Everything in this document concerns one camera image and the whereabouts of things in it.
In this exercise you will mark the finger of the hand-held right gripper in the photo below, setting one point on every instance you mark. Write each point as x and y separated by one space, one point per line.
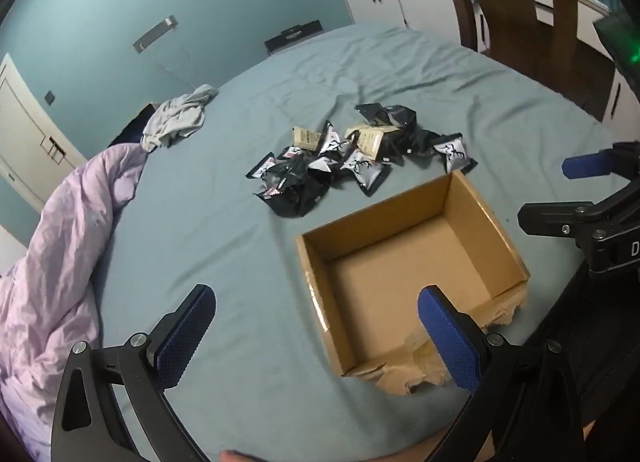
582 165
550 219

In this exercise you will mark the lilac blanket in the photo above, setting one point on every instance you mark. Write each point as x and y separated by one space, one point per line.
60 267

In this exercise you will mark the brown cardboard box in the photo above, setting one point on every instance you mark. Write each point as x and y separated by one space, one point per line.
400 282

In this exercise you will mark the pile of snack packets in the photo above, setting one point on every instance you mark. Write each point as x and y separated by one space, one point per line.
295 181

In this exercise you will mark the metal wall plate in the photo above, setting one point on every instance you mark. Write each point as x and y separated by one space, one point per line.
155 33

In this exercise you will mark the dark blue pillow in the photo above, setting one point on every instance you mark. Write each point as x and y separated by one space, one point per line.
130 129

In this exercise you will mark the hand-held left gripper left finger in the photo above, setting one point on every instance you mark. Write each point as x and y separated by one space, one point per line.
185 337

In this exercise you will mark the grey wall switch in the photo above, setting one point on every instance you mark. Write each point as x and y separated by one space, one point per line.
49 97

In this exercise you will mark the white cabinet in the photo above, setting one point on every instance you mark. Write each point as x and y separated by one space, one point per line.
370 1

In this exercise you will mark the grey crumpled cloth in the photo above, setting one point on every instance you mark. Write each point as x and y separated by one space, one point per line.
175 116

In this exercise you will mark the white wardrobe door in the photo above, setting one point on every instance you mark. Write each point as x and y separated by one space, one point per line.
25 141

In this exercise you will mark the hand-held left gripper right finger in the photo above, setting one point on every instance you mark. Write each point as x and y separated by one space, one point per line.
450 342

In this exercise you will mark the brown wooden chair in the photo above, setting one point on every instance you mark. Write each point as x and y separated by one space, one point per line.
505 1

